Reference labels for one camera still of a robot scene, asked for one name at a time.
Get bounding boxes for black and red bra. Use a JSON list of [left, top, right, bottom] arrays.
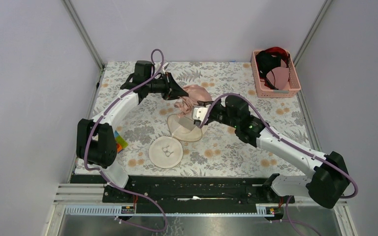
[[255, 47, 290, 90]]

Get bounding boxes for colourful toy block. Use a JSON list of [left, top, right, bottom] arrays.
[[114, 131, 128, 153]]

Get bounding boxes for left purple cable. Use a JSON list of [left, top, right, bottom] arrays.
[[83, 49, 169, 233]]

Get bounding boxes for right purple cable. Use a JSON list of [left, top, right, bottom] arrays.
[[199, 93, 359, 236]]

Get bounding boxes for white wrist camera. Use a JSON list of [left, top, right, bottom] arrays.
[[191, 105, 210, 128], [160, 62, 169, 74]]

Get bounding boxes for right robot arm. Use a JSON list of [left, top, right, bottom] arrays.
[[192, 93, 358, 209]]

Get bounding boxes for left aluminium corner post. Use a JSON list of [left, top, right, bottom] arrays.
[[61, 0, 105, 71]]

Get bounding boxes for floral tablecloth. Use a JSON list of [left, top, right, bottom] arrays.
[[75, 61, 320, 179]]

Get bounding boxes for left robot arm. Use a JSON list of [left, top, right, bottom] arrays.
[[76, 60, 188, 202]]

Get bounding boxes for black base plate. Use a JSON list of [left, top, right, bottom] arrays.
[[70, 174, 329, 215]]

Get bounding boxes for right aluminium corner post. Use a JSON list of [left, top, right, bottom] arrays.
[[293, 0, 333, 66]]

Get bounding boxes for aluminium corner post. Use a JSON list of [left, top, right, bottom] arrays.
[[61, 0, 105, 71], [293, 0, 333, 66]]

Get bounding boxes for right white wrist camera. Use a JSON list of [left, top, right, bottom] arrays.
[[191, 105, 210, 128]]

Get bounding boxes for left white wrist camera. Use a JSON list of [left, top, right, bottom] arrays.
[[160, 62, 169, 74]]

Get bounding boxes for aluminium front rail frame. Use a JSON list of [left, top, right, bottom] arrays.
[[43, 183, 357, 236]]

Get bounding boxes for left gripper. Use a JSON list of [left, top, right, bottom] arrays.
[[145, 71, 188, 100]]

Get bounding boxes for white mesh laundry bag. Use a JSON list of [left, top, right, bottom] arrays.
[[149, 114, 207, 169]]

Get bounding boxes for purple cable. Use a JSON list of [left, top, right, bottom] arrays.
[[83, 49, 169, 233], [199, 93, 359, 236]]

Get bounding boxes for peach satin lace bra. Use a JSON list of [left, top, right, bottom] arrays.
[[174, 85, 213, 118]]

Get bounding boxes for pink plastic basket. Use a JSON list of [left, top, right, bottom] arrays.
[[251, 47, 302, 98]]

